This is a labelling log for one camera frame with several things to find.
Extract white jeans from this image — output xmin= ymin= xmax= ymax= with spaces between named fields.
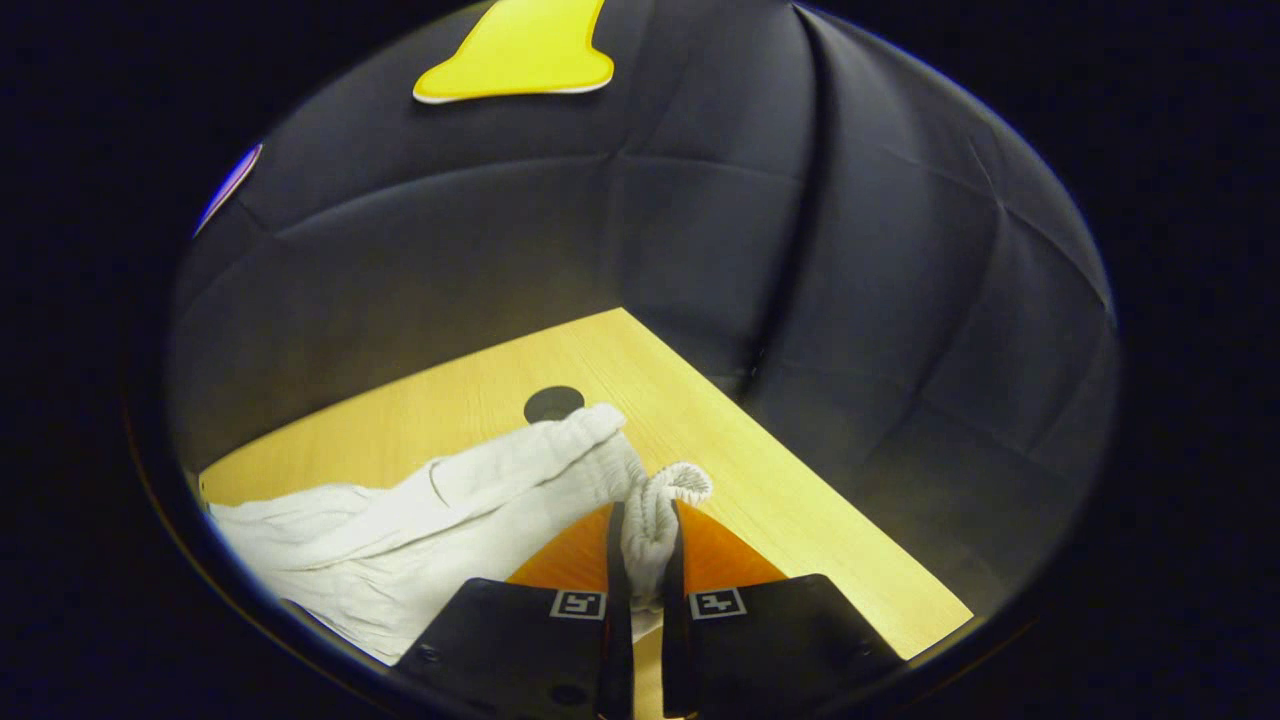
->
xmin=205 ymin=403 xmax=714 ymax=666

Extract black backdrop cloth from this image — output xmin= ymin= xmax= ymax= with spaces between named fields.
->
xmin=170 ymin=0 xmax=1119 ymax=621

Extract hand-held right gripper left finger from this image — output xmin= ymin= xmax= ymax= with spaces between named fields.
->
xmin=392 ymin=503 xmax=636 ymax=720

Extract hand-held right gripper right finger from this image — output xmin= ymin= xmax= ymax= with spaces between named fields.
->
xmin=660 ymin=500 xmax=906 ymax=720

